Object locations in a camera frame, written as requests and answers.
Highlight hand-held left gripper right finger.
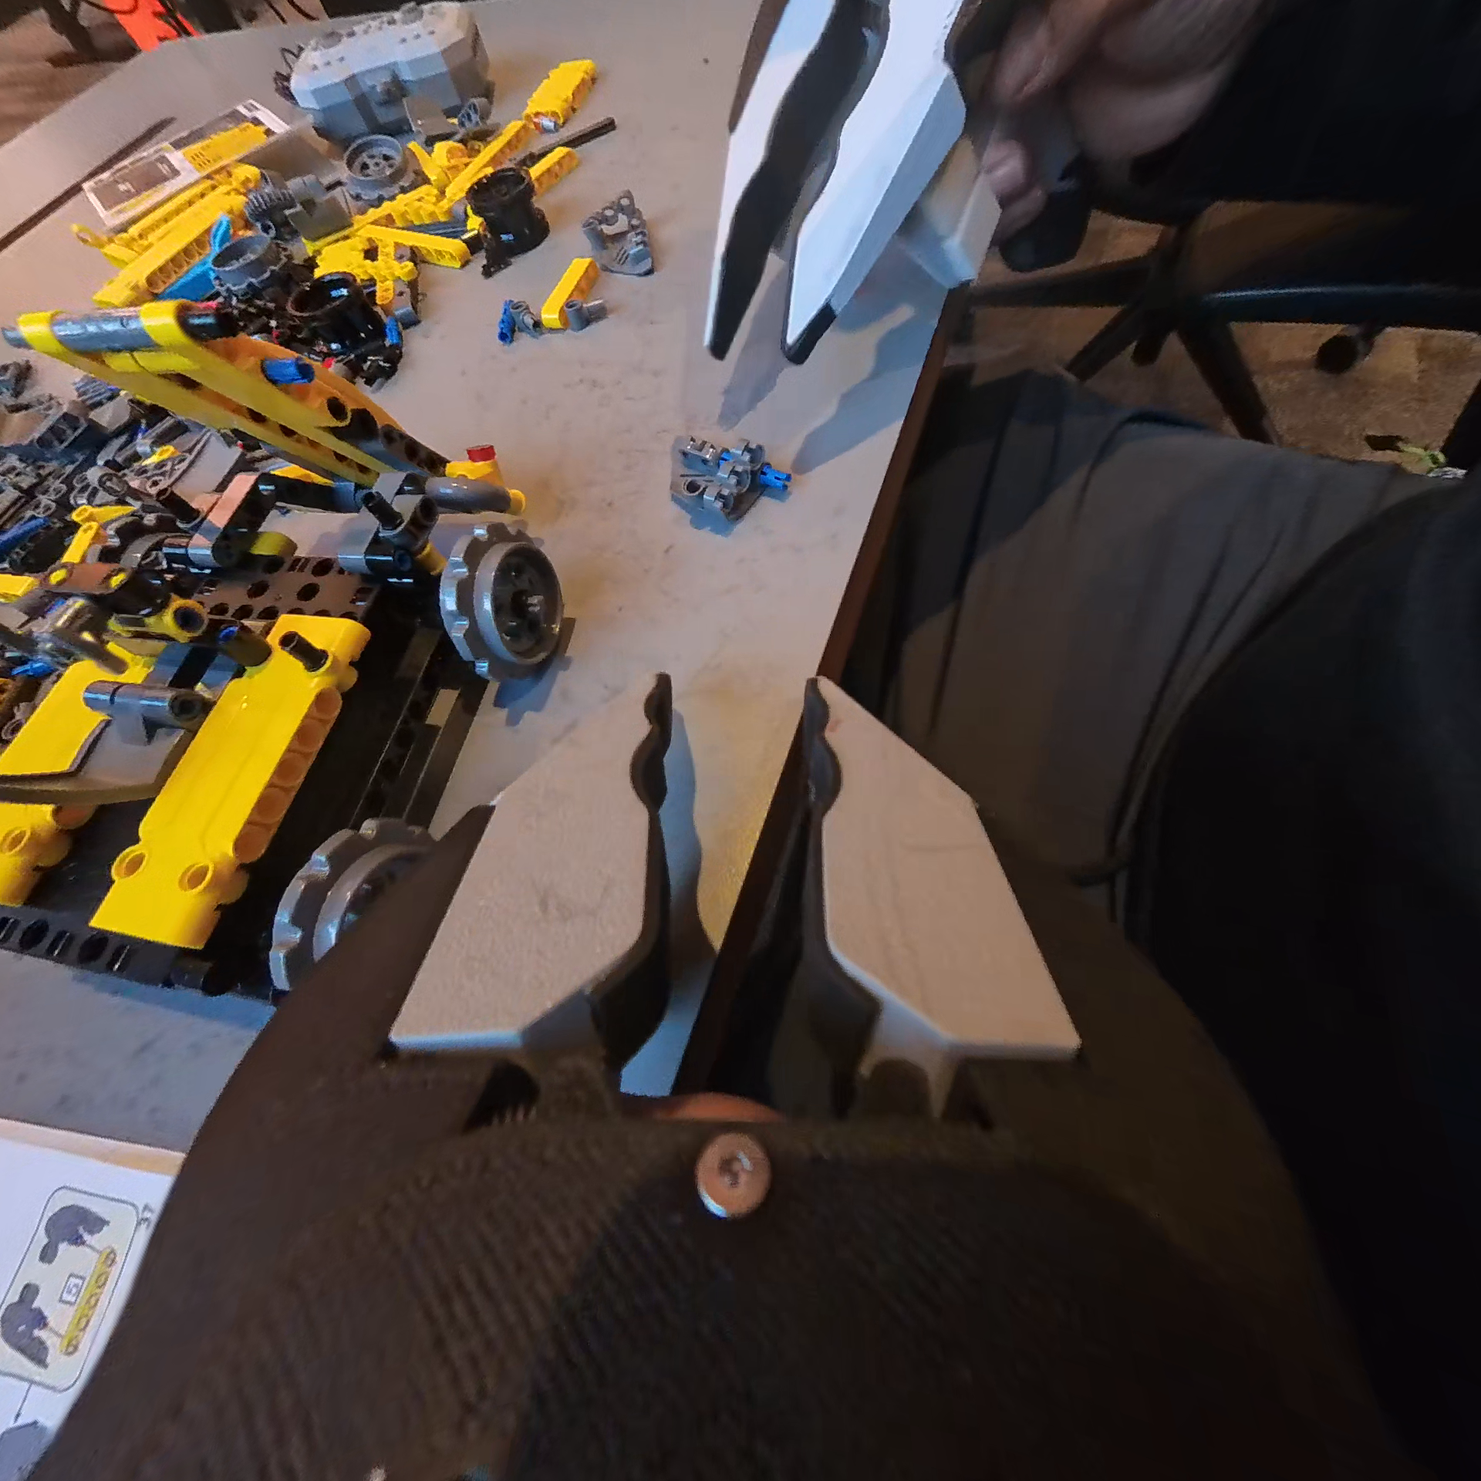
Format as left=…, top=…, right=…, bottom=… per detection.
left=802, top=675, right=1083, bottom=1113

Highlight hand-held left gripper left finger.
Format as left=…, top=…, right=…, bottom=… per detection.
left=388, top=670, right=677, bottom=1088

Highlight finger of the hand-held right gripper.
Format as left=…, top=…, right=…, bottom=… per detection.
left=782, top=28, right=973, bottom=365
left=702, top=0, right=864, bottom=364

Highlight grey panel with blue pins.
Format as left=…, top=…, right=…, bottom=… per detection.
left=670, top=433, right=796, bottom=536

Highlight grey desk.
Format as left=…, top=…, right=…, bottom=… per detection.
left=0, top=0, right=967, bottom=1160

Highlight person's right hand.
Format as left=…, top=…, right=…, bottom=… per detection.
left=982, top=0, right=1161, bottom=239

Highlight grey panel with grey connectors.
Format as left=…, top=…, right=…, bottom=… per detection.
left=583, top=190, right=657, bottom=281

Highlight black toy axle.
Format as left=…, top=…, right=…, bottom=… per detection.
left=508, top=117, right=618, bottom=177

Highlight short yellow toy beam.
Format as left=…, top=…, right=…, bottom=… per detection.
left=539, top=256, right=602, bottom=332

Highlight black toy wheel rim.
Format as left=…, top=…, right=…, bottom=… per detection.
left=467, top=167, right=555, bottom=278
left=282, top=274, right=388, bottom=364

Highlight yellow black toy vehicle model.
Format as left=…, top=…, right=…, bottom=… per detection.
left=0, top=301, right=576, bottom=1000

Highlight person's trousers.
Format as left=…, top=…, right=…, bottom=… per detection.
left=850, top=369, right=1448, bottom=905

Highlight grey toy battery box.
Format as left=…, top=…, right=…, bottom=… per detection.
left=286, top=4, right=497, bottom=143

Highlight small grey toy wheel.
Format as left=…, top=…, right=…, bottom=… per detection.
left=343, top=132, right=411, bottom=201

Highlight grey toy motor block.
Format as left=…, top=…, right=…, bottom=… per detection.
left=278, top=175, right=350, bottom=243

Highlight light blue toy piece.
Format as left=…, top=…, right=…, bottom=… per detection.
left=190, top=218, right=243, bottom=301

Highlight white instruction booklet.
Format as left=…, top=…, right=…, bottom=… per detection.
left=0, top=1116, right=177, bottom=1481

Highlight pile of yellow toy beams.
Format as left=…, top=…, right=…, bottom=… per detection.
left=71, top=59, right=602, bottom=315

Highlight pile of small toy connectors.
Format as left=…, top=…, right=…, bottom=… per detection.
left=0, top=353, right=250, bottom=558

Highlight grey toy turntable ring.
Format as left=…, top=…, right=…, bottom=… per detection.
left=209, top=233, right=292, bottom=301

